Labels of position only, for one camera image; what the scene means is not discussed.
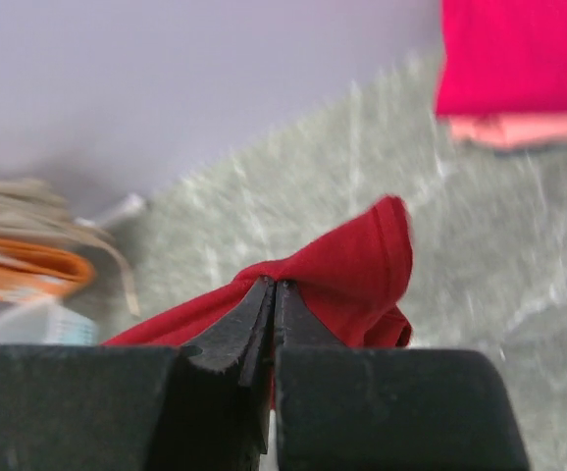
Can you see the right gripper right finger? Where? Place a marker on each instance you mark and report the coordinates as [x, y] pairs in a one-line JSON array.
[[344, 408]]

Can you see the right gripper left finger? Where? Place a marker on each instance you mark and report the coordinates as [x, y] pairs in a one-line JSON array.
[[200, 406]]

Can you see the dark red t shirt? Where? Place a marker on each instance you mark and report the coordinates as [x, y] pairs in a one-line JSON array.
[[350, 278]]

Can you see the white laundry basket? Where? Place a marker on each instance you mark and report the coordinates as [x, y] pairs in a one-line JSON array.
[[46, 322]]

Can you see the orange patterned cloth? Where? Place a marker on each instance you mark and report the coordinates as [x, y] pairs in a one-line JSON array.
[[30, 271]]

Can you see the white clothes rack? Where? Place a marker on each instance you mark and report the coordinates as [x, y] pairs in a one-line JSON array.
[[129, 207]]

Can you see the beige cloth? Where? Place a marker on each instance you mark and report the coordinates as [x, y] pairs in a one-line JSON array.
[[32, 211]]

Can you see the folded salmon t shirt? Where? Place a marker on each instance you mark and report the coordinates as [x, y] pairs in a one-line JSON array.
[[508, 132]]

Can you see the folded pink t shirt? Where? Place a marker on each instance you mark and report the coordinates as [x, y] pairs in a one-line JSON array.
[[503, 57]]

